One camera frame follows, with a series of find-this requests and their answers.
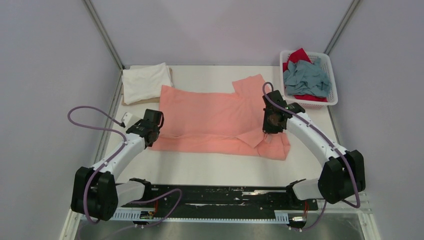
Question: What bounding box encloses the salmon pink t shirt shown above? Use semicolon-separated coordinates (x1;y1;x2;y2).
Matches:
151;74;291;161

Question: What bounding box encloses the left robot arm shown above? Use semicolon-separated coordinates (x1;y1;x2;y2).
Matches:
70;109;165;224

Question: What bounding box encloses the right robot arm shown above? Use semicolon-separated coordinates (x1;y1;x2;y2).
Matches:
262;90;366;209

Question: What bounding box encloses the white plastic basket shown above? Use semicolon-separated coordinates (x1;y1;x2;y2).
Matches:
279;50;338;109

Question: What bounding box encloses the folded white t shirt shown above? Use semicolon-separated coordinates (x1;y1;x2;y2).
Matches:
121;62;173;106

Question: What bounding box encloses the grey blue t shirt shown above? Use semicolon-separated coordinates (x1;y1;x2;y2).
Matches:
283;57;332;98

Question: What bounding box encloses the red t shirt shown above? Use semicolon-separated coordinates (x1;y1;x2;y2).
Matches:
283;48;327;102

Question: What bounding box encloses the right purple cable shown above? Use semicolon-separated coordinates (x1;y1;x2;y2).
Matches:
262;82;361;232

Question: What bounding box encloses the purple cable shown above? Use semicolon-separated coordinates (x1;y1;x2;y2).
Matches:
262;82;361;232
67;105;183;229

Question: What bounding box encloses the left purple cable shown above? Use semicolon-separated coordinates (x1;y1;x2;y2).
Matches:
67;105;183;229

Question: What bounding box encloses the white slotted cable duct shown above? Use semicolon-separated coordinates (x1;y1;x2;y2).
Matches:
80;208;290;225

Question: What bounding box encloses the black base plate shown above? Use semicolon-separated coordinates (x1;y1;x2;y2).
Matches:
126;184;319;217

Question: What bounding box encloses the left aluminium frame post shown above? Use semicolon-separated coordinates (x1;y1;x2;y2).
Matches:
82;0;125;71

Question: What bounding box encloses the aluminium frame post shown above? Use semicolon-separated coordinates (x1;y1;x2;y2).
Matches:
82;0;125;71
324;0;363;55

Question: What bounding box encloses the right aluminium frame post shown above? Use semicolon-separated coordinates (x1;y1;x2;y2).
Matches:
324;0;363;55

